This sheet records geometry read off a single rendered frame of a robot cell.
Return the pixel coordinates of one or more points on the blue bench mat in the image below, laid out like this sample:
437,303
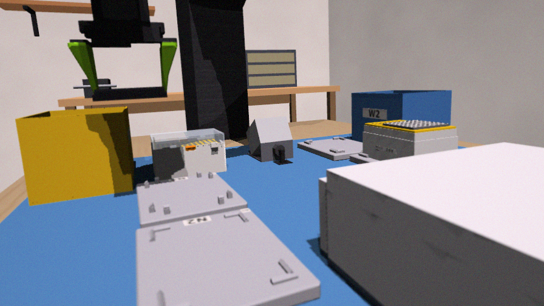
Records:
82,252

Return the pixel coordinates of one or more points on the blue bin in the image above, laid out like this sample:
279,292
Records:
389,105

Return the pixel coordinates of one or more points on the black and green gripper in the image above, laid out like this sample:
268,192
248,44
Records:
121,34

